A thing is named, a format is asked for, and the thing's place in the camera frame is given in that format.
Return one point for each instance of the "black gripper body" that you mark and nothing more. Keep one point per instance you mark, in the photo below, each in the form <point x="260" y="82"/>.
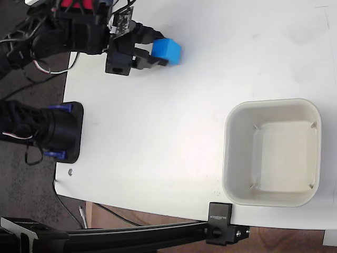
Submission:
<point x="118" y="58"/>

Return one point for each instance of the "blue cube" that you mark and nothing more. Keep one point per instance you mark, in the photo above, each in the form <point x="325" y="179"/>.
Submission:
<point x="168" y="51"/>

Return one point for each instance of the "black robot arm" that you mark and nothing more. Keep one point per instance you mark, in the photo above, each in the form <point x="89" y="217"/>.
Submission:
<point x="79" y="34"/>

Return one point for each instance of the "white square plastic bin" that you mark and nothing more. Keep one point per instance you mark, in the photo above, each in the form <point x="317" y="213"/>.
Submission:
<point x="271" y="158"/>

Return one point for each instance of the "blue base clamp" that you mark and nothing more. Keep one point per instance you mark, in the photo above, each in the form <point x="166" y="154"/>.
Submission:
<point x="61" y="107"/>
<point x="54" y="154"/>

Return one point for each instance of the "white object at edge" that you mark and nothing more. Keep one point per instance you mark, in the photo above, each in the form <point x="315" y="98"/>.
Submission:
<point x="33" y="1"/>

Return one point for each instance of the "small metal nut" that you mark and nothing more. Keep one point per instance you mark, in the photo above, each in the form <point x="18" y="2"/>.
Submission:
<point x="70" y="172"/>

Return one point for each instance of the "wooden board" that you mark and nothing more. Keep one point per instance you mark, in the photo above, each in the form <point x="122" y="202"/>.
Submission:
<point x="184" y="220"/>

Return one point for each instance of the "black table clamp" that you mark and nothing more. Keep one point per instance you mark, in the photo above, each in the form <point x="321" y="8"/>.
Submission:
<point x="219" y="221"/>

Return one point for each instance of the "white panel corner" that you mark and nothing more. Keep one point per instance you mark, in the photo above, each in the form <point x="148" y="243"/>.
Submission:
<point x="330" y="238"/>

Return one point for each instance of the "gripper camera circuit board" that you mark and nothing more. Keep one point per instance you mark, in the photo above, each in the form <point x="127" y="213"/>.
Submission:
<point x="122" y="19"/>

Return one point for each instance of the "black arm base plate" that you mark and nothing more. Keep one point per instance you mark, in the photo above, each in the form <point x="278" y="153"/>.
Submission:
<point x="79" y="131"/>

